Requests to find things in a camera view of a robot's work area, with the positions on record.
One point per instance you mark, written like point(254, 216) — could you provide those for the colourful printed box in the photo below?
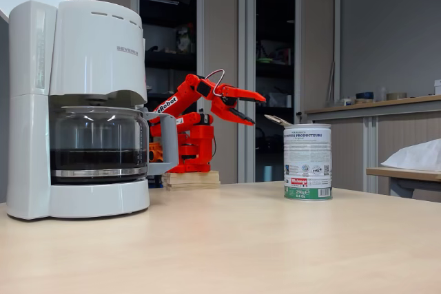
point(184, 41)

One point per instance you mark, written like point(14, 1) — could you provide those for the white drip coffee maker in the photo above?
point(96, 66)

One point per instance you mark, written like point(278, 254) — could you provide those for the low sideboard wooden top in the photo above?
point(348, 149)

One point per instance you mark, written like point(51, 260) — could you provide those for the small white box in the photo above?
point(438, 87)

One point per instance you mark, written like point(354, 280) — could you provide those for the side table wooden top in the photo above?
point(406, 174)

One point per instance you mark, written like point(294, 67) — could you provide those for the plywood base block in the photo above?
point(193, 180)

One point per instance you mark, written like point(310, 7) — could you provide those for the red robot arm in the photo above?
point(201, 142)

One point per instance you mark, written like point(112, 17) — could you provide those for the clear plastic bottle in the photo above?
point(382, 95)

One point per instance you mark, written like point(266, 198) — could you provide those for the beige tape roll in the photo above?
point(396, 96)

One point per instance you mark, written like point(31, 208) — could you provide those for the green flat item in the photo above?
point(265, 60)

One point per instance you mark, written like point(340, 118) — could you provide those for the white green coffee can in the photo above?
point(308, 159)

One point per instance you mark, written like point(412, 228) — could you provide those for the leaning grey rods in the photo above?
point(330, 84)

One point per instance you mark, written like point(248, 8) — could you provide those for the printed cardboard box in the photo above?
point(282, 56)

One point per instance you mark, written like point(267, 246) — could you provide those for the white carton box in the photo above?
point(279, 100)

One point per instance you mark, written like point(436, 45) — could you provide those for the white plastic bag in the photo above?
point(417, 156)

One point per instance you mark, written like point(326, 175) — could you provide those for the orange table clamp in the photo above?
point(155, 152)

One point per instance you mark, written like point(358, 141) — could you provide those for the blue tape roll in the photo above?
point(364, 95)

